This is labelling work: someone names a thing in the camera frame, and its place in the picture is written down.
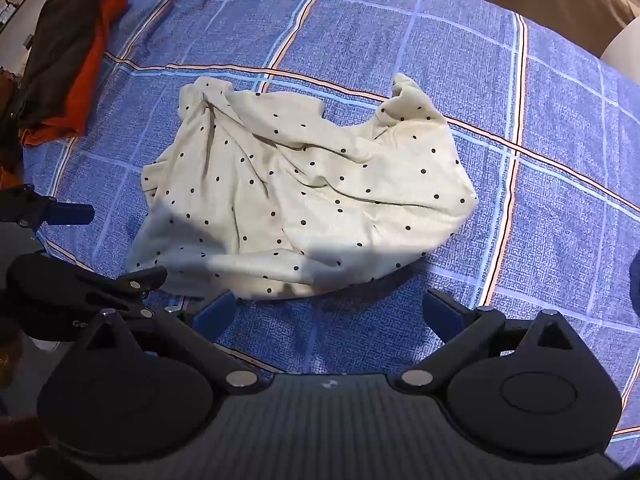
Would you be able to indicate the orange cloth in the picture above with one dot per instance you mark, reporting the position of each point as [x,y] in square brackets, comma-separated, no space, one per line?
[95,60]

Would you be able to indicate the blue plaid bed sheet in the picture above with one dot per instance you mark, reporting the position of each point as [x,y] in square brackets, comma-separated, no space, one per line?
[350,35]

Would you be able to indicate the dark brown cloth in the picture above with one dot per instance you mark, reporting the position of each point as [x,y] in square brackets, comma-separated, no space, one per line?
[60,35]

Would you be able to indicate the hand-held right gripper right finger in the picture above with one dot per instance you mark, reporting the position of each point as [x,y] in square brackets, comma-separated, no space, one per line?
[442,312]

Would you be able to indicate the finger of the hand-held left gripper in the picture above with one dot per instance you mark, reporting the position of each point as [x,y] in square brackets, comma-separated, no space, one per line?
[137,280]
[67,213]

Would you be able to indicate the white polka dot garment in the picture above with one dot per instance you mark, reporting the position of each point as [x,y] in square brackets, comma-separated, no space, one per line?
[300,185]

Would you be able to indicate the white pillow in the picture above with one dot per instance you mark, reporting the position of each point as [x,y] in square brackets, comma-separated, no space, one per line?
[625,55]

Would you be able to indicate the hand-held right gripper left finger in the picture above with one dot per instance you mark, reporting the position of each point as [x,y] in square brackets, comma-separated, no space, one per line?
[215,314]

